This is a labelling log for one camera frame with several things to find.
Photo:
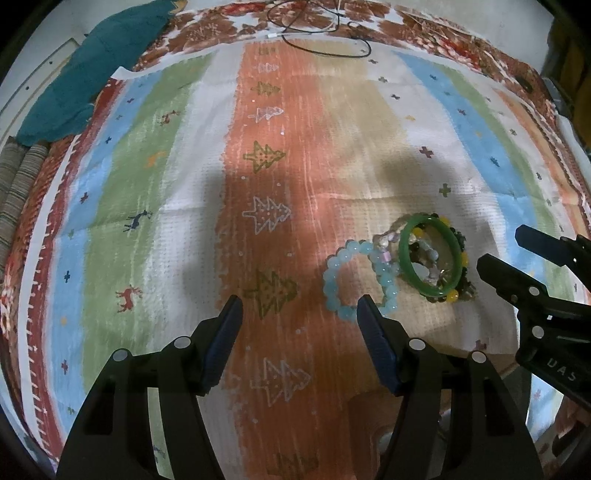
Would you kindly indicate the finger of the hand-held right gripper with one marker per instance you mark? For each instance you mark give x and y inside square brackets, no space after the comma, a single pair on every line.
[505,277]
[545,244]

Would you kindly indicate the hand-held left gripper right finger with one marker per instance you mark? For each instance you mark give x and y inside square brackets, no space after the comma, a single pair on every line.
[376,341]

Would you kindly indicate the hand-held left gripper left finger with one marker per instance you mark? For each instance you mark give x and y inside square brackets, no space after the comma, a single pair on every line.
[221,339]

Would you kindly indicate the green jade bangle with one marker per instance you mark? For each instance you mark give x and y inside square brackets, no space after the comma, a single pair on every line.
[405,258]

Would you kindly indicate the striped printed mat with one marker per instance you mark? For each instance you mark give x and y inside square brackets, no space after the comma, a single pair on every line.
[286,194]

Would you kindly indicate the dark furniture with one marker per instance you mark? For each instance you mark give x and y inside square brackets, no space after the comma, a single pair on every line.
[570,60]

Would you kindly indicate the red patterned blanket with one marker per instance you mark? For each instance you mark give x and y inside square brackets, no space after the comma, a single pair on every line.
[41,240]

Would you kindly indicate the striped grey cushion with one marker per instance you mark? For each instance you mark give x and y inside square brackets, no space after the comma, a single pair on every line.
[18,184]

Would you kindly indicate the teal cloth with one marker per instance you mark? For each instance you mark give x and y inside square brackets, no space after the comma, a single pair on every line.
[92,64]

